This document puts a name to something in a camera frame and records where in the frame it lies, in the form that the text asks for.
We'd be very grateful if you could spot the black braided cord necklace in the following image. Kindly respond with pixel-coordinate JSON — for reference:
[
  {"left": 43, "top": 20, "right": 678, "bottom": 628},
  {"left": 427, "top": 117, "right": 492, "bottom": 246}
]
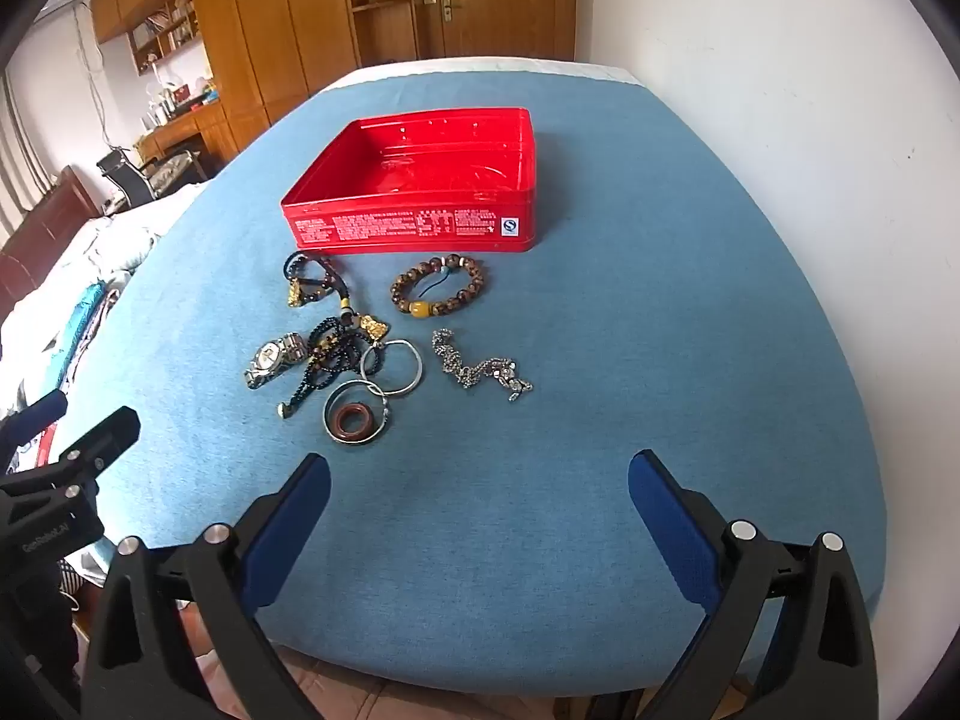
[{"left": 283, "top": 251, "right": 392, "bottom": 347}]

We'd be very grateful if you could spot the large silver bangle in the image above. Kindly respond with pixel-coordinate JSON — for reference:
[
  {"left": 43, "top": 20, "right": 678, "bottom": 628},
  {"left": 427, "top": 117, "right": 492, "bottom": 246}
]
[{"left": 360, "top": 340, "right": 425, "bottom": 396}]

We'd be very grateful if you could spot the multicolour bead bracelet gold charm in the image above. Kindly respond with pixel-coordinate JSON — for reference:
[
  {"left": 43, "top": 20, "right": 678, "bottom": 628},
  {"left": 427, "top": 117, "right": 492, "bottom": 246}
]
[{"left": 281, "top": 255, "right": 336, "bottom": 311}]

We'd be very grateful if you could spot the bed bedding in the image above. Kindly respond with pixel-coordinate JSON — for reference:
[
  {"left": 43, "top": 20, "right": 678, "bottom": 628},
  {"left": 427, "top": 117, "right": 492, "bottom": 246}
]
[{"left": 0, "top": 180, "right": 211, "bottom": 421}]

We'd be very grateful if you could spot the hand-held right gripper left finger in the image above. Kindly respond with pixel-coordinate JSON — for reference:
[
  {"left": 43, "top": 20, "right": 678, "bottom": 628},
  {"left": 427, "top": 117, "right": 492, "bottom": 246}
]
[{"left": 79, "top": 452, "right": 332, "bottom": 720}]

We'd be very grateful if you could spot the black bead necklace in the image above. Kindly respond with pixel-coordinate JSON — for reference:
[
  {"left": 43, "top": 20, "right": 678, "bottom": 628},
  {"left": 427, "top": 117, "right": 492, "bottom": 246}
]
[{"left": 276, "top": 319, "right": 368, "bottom": 421}]

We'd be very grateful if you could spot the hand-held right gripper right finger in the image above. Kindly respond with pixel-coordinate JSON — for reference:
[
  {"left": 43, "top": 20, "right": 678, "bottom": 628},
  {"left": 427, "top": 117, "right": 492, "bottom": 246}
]
[{"left": 627, "top": 448, "right": 880, "bottom": 720}]

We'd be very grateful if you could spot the wooden wardrobe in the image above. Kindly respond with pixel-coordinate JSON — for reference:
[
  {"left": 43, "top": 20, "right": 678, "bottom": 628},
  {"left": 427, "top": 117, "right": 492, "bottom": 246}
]
[{"left": 90, "top": 0, "right": 361, "bottom": 158}]

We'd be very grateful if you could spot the wooden shelf unit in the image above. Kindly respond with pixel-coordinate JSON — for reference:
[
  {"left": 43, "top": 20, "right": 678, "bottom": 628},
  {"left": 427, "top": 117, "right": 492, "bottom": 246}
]
[{"left": 337, "top": 0, "right": 421, "bottom": 68}]

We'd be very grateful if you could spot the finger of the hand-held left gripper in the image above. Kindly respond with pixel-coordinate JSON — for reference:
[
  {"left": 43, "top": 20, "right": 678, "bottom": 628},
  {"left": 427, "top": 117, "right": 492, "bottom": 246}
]
[
  {"left": 0, "top": 390, "right": 70, "bottom": 460},
  {"left": 54, "top": 406, "right": 142, "bottom": 497}
]

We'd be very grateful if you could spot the brown headboard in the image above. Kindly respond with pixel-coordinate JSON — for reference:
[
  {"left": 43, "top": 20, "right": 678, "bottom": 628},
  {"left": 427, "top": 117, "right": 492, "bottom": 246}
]
[{"left": 0, "top": 165, "right": 102, "bottom": 323}]

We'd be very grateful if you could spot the silver wristwatch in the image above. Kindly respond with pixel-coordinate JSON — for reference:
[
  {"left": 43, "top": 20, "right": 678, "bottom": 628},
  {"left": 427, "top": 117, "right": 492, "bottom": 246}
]
[{"left": 241, "top": 334, "right": 310, "bottom": 391}]

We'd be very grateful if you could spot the brown bead bracelet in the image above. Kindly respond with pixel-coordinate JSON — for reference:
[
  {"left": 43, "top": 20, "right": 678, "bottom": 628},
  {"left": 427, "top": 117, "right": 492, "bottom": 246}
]
[{"left": 388, "top": 255, "right": 487, "bottom": 320}]

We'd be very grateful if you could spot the black office chair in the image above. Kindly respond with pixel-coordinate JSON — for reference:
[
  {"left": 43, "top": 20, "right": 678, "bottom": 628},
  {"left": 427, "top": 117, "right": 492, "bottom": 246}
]
[{"left": 97, "top": 148, "right": 158, "bottom": 209}]

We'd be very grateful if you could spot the silver chain necklace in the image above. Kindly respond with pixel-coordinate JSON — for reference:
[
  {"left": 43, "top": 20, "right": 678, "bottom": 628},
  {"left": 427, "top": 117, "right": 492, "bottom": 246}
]
[{"left": 431, "top": 328, "right": 535, "bottom": 404}]

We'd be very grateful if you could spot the wooden desk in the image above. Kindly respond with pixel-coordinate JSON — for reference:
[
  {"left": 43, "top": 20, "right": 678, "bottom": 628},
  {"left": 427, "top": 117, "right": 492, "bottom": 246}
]
[{"left": 135, "top": 101, "right": 230, "bottom": 166}]

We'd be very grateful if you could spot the brown ring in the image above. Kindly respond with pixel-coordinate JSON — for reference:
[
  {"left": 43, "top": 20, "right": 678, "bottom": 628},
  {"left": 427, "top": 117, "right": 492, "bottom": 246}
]
[{"left": 335, "top": 403, "right": 374, "bottom": 439}]

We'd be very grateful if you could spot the curtain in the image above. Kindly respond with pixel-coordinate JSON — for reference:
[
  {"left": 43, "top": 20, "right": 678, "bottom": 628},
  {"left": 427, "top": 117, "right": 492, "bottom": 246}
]
[{"left": 0, "top": 67, "right": 53, "bottom": 241}]

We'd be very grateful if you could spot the red tin box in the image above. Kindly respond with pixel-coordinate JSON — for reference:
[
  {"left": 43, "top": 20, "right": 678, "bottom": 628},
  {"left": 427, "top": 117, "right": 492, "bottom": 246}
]
[{"left": 280, "top": 106, "right": 537, "bottom": 254}]

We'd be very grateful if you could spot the row of books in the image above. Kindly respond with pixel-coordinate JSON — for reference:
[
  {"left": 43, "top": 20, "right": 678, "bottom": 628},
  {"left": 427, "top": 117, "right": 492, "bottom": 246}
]
[{"left": 135, "top": 0, "right": 200, "bottom": 53}]

